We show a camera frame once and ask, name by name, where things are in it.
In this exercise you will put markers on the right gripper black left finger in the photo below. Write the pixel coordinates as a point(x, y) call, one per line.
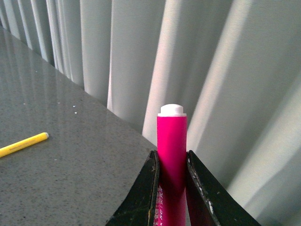
point(138, 208)

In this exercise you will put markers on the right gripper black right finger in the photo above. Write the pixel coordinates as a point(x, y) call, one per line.
point(209, 204)

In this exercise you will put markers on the pink marker pen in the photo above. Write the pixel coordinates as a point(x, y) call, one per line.
point(171, 143)

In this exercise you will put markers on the yellow marker pen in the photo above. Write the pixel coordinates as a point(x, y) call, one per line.
point(23, 144)

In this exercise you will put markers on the grey pleated curtain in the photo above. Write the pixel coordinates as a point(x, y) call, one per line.
point(94, 74)

